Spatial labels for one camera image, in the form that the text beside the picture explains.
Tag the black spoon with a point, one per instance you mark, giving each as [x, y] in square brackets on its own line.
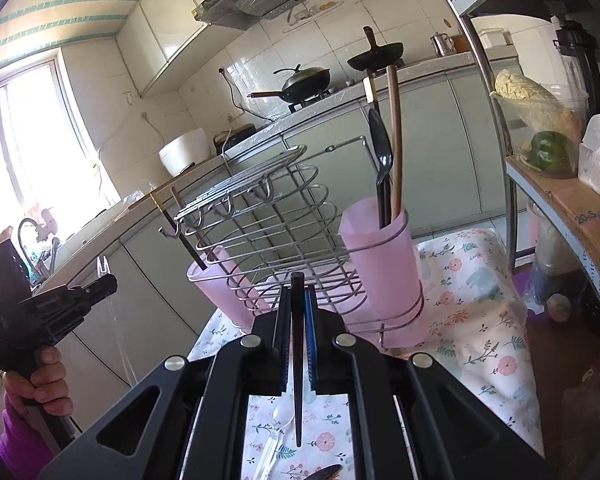
[382, 169]
[325, 473]

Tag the pink plastic cup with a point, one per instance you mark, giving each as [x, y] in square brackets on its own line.
[385, 269]
[227, 287]

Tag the dark chopstick gold band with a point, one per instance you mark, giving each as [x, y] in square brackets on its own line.
[375, 124]

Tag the steel kettle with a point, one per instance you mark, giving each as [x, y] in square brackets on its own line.
[443, 45]

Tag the metal shelf rack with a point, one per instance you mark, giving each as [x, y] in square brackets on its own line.
[508, 127]

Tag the cardboard box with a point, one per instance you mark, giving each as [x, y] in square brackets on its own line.
[571, 206]

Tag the black blender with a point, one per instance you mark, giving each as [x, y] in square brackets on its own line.
[581, 58]

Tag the white rice cooker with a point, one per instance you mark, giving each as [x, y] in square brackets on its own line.
[189, 149]

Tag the floral bear tablecloth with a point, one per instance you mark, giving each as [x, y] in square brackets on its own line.
[477, 331]

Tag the dark chopstick on cloth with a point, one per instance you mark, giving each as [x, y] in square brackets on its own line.
[297, 354]

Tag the pink plastic cup far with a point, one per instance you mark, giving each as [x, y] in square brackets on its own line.
[227, 287]

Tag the pink plastic drip tray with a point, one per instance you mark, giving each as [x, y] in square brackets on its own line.
[332, 332]

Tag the black wok with lid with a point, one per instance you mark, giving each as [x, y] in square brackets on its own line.
[304, 83]

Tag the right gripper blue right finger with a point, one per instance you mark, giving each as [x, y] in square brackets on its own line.
[311, 338]

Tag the dark brown chopstick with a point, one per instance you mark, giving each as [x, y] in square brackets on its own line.
[189, 247]

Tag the chrome wire utensil rack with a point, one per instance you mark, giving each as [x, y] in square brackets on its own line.
[282, 215]

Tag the pink plastic cup near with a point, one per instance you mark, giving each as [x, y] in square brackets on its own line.
[385, 269]

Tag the person's left hand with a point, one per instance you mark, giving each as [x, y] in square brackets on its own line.
[47, 386]

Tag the black induction cooker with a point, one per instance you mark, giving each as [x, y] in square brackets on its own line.
[225, 140]

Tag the black frying pan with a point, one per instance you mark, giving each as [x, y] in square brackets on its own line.
[376, 57]

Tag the clear container with vegetables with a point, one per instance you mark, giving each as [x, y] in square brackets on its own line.
[554, 113]

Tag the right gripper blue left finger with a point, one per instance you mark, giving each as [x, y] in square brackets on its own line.
[281, 340]

